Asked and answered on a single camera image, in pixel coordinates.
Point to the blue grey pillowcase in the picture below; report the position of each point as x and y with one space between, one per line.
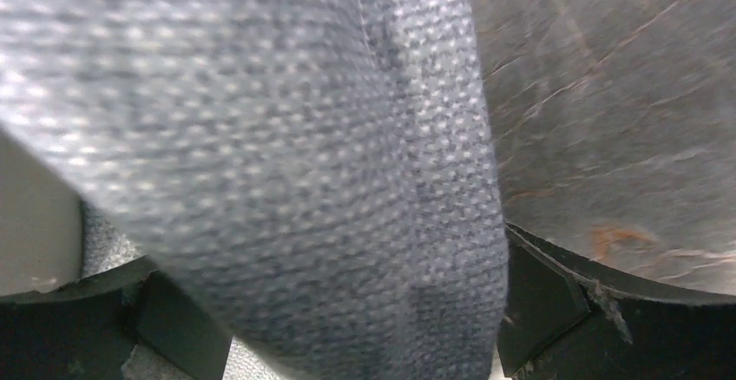
318 174

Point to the white pillow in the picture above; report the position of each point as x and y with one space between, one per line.
41 225

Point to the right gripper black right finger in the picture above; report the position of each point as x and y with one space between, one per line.
571 318

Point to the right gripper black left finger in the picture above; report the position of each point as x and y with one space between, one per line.
89 328

